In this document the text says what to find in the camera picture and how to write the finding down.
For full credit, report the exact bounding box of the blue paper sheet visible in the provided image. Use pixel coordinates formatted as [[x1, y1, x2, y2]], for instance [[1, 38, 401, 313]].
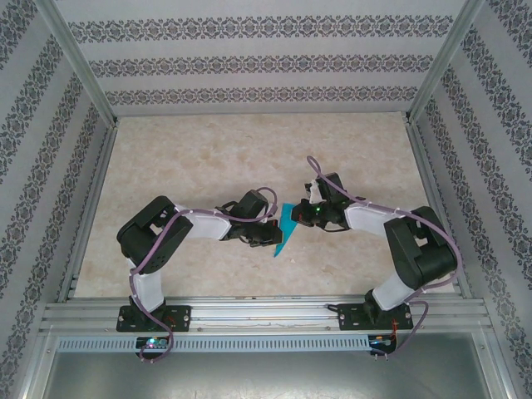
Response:
[[272, 202, 300, 259]]

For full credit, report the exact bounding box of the grey metal sheet panel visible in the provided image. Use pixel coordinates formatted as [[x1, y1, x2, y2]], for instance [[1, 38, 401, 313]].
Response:
[[24, 330, 512, 399]]

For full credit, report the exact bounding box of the wide grooved aluminium rail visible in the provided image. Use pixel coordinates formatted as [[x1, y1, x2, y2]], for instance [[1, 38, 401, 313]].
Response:
[[39, 294, 494, 333]]

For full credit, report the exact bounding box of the grey slotted cable duct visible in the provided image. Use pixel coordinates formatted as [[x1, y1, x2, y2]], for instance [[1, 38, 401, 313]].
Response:
[[56, 334, 398, 354]]

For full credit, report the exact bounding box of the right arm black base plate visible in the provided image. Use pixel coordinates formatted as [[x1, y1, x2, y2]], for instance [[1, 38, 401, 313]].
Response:
[[338, 302, 413, 333]]

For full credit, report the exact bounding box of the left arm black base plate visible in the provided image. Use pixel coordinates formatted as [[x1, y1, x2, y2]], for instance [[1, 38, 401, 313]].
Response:
[[117, 304, 193, 333]]

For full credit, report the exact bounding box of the aluminium side rail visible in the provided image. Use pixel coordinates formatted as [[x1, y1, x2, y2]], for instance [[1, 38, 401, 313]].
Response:
[[56, 122, 121, 303], [405, 120, 475, 300]]

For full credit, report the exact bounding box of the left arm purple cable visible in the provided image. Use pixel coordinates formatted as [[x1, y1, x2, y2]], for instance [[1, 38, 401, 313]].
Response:
[[129, 187, 279, 363]]

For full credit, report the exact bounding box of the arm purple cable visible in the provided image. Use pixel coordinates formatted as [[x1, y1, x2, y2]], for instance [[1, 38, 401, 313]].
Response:
[[129, 187, 279, 363], [306, 155, 465, 361]]

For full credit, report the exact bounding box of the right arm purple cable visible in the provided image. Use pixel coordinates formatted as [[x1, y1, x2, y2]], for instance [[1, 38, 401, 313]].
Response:
[[306, 155, 465, 361]]

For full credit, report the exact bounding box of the aluminium frame post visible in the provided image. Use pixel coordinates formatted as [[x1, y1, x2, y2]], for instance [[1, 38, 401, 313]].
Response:
[[35, 0, 121, 126], [402, 0, 487, 125]]

